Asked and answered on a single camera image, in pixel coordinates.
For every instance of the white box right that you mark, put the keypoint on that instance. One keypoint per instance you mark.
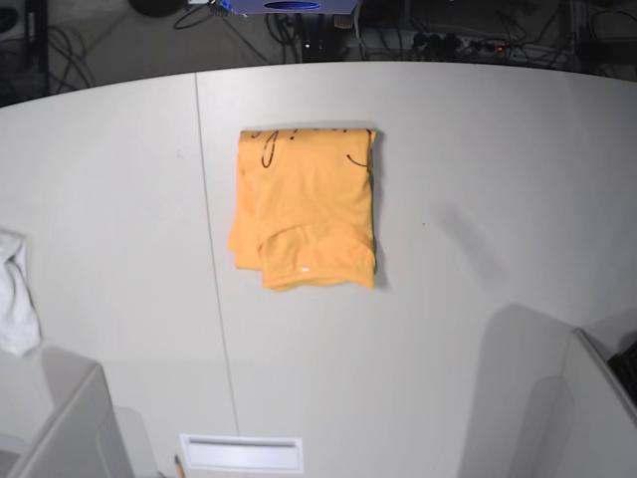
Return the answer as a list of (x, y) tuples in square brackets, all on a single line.
[(595, 423)]

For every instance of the white box left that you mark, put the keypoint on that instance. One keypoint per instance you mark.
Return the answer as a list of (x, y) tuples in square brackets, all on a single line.
[(57, 418)]

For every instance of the white label plate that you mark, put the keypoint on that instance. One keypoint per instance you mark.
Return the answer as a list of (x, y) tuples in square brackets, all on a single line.
[(243, 454)]

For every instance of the yellow T-shirt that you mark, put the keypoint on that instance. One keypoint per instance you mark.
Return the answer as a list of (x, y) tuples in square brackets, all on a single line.
[(304, 207)]

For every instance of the white cloth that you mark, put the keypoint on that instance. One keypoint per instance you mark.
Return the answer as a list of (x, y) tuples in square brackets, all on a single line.
[(20, 326)]

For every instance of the pencil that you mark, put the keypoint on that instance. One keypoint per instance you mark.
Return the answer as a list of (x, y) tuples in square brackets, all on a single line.
[(178, 467)]

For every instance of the white box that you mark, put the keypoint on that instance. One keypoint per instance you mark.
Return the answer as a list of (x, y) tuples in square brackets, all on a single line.
[(595, 423), (57, 418)]

